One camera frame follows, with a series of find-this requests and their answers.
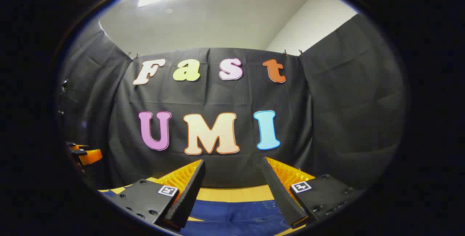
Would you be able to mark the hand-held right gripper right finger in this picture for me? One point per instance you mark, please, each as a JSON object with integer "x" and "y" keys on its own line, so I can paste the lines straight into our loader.
{"x": 281, "y": 196}

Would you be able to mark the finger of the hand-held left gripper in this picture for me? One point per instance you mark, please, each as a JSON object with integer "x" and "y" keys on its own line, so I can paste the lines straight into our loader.
{"x": 91, "y": 157}
{"x": 79, "y": 147}

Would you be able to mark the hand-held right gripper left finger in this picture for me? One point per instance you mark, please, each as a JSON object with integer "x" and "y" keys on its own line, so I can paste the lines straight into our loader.
{"x": 189, "y": 196}

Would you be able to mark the blue denim jeans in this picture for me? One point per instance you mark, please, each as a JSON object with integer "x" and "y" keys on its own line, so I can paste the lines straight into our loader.
{"x": 236, "y": 218}

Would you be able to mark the black backdrop cloth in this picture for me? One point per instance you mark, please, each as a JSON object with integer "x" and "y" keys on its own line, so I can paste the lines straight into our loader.
{"x": 218, "y": 94}

